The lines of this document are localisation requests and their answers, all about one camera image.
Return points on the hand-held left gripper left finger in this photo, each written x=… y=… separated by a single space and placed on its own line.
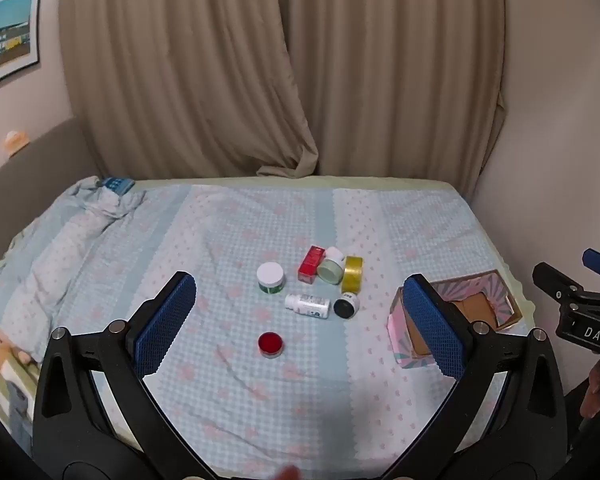
x=166 y=320

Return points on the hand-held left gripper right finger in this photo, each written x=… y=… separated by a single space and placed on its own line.
x=432 y=325

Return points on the pink patterned cardboard box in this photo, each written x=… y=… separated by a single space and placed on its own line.
x=500 y=294

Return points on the black lid jar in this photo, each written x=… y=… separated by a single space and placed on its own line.
x=346 y=306

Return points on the yellow tape roll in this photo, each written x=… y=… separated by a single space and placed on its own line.
x=352 y=274

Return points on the red lid jar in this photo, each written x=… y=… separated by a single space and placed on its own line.
x=271 y=344

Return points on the white jar with green band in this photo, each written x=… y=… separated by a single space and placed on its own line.
x=270 y=278

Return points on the pale green round jar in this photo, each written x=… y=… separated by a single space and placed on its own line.
x=330 y=271

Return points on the white plastic bottle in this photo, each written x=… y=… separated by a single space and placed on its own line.
x=307 y=306

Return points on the red carton box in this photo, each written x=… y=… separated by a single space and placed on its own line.
x=311 y=264

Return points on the person's right hand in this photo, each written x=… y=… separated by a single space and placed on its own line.
x=592 y=390

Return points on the light blue checked blanket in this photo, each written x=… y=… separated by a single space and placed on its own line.
x=220 y=240

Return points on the blue packet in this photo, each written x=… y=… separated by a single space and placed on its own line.
x=117 y=184

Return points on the pale green mattress sheet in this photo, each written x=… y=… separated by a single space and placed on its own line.
x=370 y=181

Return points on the small peach figure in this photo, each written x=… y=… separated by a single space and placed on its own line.
x=15 y=140

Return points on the beige curtain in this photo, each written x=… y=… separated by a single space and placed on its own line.
x=180 y=70
x=395 y=75

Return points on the framed wall poster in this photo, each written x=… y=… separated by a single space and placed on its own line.
x=7 y=40

